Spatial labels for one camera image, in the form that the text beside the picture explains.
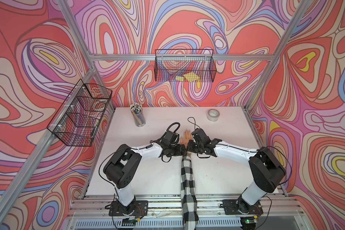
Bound mannequin hand with painted nails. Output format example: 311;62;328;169
180;129;193;148

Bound aluminium frame rail right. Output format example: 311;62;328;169
243;0;314;197

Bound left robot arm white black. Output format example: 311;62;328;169
103;142;187;207

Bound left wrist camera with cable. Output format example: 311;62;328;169
161;122;180;146

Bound yellow sticky notes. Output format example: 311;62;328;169
175;72;200;82

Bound black wire basket back wall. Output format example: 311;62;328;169
154;48;217;82

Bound cup of pencils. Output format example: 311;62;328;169
129;103;146;127

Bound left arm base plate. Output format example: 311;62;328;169
109;200;149;217

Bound black wire basket left wall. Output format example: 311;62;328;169
47;80;113;147

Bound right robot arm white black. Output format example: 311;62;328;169
187;139;286;206

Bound plaid sleeve forearm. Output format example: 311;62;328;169
181;153;199;230

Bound black wire basket wall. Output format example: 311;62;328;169
154;48;217;82
47;80;113;147

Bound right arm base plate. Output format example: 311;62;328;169
219;199;264;216

